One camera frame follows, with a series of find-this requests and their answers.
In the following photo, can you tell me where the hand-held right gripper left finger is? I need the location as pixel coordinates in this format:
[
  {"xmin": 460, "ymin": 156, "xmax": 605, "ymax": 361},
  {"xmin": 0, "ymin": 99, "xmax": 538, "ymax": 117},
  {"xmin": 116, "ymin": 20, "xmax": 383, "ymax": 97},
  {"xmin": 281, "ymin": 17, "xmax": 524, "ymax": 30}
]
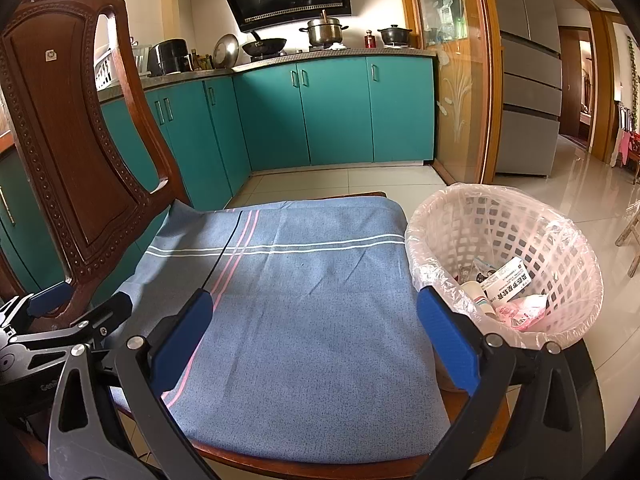
[{"xmin": 47, "ymin": 287, "xmax": 221, "ymax": 480}]

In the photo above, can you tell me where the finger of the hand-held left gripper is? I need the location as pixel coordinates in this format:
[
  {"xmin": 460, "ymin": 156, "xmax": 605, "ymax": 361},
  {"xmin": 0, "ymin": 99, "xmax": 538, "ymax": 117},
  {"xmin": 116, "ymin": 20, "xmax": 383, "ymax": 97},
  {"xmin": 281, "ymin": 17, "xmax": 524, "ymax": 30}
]
[
  {"xmin": 0, "ymin": 280, "xmax": 76, "ymax": 333},
  {"xmin": 0, "ymin": 291, "xmax": 133, "ymax": 361}
]

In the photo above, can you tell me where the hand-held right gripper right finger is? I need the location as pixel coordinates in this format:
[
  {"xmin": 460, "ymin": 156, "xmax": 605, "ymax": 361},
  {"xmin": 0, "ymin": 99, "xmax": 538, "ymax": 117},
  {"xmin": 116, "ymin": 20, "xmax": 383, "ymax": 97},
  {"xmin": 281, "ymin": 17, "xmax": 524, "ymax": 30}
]
[{"xmin": 416, "ymin": 286, "xmax": 583, "ymax": 480}]

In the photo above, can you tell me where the large pink plastic bag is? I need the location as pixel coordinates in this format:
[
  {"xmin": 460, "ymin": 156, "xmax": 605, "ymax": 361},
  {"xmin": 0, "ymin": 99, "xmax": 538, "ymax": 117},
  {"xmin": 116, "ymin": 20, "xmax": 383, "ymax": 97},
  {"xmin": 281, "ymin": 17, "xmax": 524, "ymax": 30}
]
[{"xmin": 492, "ymin": 292, "xmax": 548, "ymax": 333}]

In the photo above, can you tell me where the white blue ointment box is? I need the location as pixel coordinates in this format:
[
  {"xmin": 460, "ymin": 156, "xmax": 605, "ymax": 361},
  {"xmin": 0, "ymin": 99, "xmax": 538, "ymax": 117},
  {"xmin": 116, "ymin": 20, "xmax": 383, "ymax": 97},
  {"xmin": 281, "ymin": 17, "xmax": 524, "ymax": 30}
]
[{"xmin": 480, "ymin": 255, "xmax": 531, "ymax": 306}]

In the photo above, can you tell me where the white plastic lattice basket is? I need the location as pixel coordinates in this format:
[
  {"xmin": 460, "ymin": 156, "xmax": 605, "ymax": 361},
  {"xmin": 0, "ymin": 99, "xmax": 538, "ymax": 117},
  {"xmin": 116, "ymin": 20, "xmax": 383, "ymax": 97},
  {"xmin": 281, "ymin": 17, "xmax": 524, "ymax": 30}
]
[{"xmin": 405, "ymin": 184, "xmax": 604, "ymax": 351}]

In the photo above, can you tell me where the clear plastic bin liner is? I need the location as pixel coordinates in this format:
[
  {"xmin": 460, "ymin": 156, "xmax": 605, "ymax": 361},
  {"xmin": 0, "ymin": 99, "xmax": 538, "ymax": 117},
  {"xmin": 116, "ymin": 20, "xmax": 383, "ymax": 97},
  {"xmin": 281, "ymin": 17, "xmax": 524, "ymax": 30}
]
[{"xmin": 405, "ymin": 184, "xmax": 604, "ymax": 351}]

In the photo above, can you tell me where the blue striped cloth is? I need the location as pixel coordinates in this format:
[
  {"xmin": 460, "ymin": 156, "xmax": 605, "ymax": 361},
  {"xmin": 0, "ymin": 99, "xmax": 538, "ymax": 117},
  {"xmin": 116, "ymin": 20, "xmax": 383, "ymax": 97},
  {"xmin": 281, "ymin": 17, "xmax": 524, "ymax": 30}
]
[{"xmin": 107, "ymin": 195, "xmax": 451, "ymax": 466}]

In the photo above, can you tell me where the carved wooden chair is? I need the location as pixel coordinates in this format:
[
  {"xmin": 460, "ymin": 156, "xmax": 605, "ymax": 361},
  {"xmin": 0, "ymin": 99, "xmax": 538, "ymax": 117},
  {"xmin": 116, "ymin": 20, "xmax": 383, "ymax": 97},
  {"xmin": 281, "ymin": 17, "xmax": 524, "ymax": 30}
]
[{"xmin": 0, "ymin": 0, "xmax": 516, "ymax": 480}]

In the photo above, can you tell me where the wooden stool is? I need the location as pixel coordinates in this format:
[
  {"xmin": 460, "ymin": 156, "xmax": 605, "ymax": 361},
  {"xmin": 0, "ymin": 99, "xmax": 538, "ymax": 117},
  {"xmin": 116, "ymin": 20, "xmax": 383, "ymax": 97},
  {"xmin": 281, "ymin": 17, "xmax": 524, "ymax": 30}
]
[{"xmin": 615, "ymin": 200, "xmax": 640, "ymax": 278}]

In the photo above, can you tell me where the white dish rack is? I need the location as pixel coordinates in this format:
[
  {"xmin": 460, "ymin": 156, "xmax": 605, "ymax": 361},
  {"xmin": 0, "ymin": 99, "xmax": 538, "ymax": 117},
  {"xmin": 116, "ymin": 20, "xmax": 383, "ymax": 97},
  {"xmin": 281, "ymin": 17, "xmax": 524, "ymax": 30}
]
[{"xmin": 95, "ymin": 45, "xmax": 151, "ymax": 86}]

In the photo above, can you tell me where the teal kitchen cabinet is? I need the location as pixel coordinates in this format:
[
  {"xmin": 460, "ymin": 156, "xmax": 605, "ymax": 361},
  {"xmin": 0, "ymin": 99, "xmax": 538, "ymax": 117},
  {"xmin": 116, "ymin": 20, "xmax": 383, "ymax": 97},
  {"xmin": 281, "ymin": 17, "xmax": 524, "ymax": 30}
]
[{"xmin": 0, "ymin": 55, "xmax": 436, "ymax": 311}]

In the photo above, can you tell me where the wood framed glass door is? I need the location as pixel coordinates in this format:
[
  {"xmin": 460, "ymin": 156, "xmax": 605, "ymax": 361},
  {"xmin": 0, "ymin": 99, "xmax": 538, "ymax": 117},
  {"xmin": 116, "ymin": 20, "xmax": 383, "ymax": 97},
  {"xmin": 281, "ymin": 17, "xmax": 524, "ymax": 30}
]
[{"xmin": 395, "ymin": 0, "xmax": 503, "ymax": 186}]

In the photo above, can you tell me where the black air fryer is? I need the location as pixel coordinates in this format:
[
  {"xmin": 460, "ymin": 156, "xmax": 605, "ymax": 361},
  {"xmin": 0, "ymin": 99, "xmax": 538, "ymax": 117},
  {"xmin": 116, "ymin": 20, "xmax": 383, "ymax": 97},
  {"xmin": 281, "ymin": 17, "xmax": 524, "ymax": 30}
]
[{"xmin": 148, "ymin": 38, "xmax": 191, "ymax": 76}]

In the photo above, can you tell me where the grey refrigerator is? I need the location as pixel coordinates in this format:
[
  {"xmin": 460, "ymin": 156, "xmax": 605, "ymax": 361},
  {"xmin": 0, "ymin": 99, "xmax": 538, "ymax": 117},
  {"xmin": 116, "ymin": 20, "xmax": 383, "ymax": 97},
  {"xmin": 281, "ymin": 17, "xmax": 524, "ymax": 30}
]
[{"xmin": 485, "ymin": 0, "xmax": 562, "ymax": 177}]

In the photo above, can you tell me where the brown wooden door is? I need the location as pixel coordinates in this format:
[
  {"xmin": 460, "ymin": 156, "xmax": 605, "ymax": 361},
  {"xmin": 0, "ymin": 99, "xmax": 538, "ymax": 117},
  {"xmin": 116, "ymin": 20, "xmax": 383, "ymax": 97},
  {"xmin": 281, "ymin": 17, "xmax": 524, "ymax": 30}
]
[{"xmin": 557, "ymin": 25, "xmax": 596, "ymax": 141}]

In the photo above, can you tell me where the stainless steel basin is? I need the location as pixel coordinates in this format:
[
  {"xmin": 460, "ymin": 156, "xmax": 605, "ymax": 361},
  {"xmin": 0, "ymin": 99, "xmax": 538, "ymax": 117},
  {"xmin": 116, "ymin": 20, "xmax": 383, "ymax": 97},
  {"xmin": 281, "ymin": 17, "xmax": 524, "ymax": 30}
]
[{"xmin": 213, "ymin": 33, "xmax": 241, "ymax": 69}]

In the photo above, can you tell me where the black wok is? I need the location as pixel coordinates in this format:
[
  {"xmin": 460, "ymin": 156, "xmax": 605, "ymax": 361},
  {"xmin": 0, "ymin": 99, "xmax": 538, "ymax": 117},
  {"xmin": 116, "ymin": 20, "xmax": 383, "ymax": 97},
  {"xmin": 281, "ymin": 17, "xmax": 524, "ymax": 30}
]
[{"xmin": 242, "ymin": 30, "xmax": 288, "ymax": 57}]

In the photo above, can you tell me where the black clay pot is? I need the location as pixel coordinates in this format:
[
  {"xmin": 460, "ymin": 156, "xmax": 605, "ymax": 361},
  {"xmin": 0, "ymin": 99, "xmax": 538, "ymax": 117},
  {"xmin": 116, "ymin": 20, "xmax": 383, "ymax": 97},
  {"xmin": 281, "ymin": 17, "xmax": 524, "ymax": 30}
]
[{"xmin": 377, "ymin": 24, "xmax": 413, "ymax": 46}]

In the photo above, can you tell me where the green hanging garland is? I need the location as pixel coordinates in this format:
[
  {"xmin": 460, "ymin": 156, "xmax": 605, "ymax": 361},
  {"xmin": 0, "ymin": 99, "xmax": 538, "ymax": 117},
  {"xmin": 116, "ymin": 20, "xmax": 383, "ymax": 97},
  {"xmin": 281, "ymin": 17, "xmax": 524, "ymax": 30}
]
[{"xmin": 627, "ymin": 35, "xmax": 640, "ymax": 126}]

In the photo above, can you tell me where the stainless steel pot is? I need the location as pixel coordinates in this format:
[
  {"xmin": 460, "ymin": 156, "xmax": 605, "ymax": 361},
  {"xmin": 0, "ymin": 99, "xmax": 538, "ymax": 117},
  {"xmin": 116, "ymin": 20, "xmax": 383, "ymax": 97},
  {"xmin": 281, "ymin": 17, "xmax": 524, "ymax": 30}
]
[{"xmin": 299, "ymin": 10, "xmax": 350, "ymax": 47}]

